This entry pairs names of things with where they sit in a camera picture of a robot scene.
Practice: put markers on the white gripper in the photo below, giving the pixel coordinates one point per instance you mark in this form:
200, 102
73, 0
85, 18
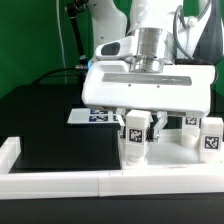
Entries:
179, 90

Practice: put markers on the white square table top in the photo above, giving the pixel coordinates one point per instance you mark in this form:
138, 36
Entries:
167, 152

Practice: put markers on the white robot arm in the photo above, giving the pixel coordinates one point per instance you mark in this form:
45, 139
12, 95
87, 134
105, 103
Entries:
154, 59

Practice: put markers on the white marker sheet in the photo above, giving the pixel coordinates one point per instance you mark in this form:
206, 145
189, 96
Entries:
88, 116

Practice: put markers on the white U-shaped fence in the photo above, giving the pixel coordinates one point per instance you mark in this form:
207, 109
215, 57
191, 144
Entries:
156, 180

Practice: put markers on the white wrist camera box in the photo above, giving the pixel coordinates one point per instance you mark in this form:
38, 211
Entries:
119, 49

